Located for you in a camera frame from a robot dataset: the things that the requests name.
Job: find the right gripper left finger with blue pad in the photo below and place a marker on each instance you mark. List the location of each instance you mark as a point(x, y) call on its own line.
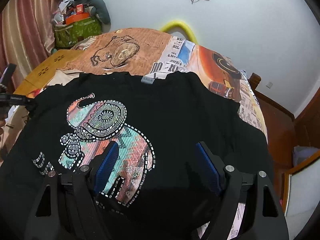
point(89, 181)

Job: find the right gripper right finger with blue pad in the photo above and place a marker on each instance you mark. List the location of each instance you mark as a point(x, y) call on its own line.
point(226, 182)

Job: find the black elephant print t-shirt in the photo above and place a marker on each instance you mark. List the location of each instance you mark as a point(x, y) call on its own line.
point(140, 134)

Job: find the pink striped curtain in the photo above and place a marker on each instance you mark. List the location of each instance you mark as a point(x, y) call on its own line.
point(27, 37)

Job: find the green patterned storage box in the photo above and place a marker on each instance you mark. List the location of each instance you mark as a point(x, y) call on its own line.
point(69, 35)

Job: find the orange box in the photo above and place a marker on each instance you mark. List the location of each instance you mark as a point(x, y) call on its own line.
point(77, 17)

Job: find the newspaper print bed blanket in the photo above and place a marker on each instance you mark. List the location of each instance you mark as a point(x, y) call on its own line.
point(155, 55)

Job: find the yellow foam headboard arch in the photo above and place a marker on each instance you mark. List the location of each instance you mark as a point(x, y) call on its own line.
point(181, 26)

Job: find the white wall socket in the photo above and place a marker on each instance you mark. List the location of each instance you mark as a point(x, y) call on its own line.
point(269, 85)

